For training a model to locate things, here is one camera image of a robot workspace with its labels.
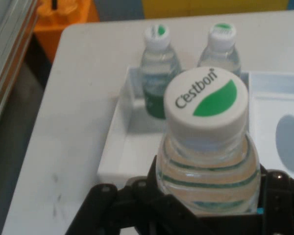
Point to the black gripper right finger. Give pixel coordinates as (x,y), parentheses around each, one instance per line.
(281,205)

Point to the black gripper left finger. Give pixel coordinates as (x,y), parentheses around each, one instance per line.
(137,208)

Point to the water bottle with green label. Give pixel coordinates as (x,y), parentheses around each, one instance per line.
(205,102)
(156,71)
(221,56)

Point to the white and blue compartment box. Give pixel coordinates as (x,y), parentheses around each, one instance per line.
(142,147)

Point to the orange giant building block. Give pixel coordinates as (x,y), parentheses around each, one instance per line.
(63,27)

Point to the grey giant building block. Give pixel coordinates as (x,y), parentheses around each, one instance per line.
(117,9)

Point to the yellow giant building block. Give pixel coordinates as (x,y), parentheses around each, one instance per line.
(210,7)

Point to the black tripod stand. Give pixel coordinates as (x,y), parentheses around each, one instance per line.
(55,3)

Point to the aluminium rail along wall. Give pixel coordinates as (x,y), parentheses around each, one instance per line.
(7,61)

